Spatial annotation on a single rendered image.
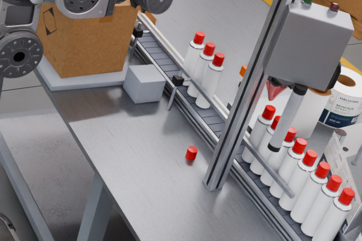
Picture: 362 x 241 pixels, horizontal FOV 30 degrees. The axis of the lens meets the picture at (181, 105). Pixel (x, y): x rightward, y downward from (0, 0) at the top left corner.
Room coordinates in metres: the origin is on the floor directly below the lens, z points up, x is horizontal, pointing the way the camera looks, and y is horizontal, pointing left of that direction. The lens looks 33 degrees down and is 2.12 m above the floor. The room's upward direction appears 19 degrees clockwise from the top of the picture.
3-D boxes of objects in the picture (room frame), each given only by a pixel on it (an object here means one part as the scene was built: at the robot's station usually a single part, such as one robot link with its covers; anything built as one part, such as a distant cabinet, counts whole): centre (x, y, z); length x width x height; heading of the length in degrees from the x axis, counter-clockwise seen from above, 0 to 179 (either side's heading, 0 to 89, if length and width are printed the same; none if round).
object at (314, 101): (1.97, -0.41, 1.03); 0.09 x 0.09 x 0.30
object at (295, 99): (1.54, -0.28, 1.18); 0.04 x 0.04 x 0.21
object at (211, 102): (1.92, -0.03, 0.96); 1.07 x 0.01 x 0.01; 41
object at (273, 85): (1.85, -0.25, 1.09); 0.07 x 0.07 x 0.09; 41
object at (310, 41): (1.59, -0.25, 1.38); 0.17 x 0.10 x 0.19; 96
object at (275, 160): (1.64, -0.32, 0.98); 0.05 x 0.05 x 0.20
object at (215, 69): (1.94, -0.07, 0.98); 0.05 x 0.05 x 0.20
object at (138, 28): (2.16, 0.22, 0.91); 0.07 x 0.03 x 0.17; 131
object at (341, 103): (2.17, -0.53, 0.95); 0.20 x 0.20 x 0.14
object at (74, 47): (2.05, 0.42, 0.99); 0.30 x 0.24 x 0.27; 44
